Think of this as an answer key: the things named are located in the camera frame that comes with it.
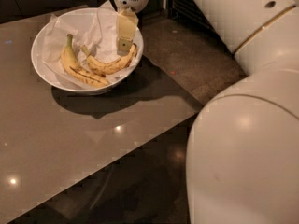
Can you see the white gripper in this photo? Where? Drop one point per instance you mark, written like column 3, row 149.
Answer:
column 127, row 23

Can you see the spotted yellow banana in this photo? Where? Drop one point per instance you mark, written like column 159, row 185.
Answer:
column 103, row 69

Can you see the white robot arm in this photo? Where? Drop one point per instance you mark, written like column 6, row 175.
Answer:
column 242, row 161

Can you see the white ceramic bowl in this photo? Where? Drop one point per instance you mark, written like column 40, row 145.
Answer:
column 46, row 75

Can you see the left yellow banana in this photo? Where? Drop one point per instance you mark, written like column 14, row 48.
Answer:
column 73, row 68

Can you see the white crumpled paper liner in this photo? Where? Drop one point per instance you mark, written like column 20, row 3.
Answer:
column 93, row 31

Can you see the grey counter table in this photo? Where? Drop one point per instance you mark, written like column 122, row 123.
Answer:
column 51, row 139

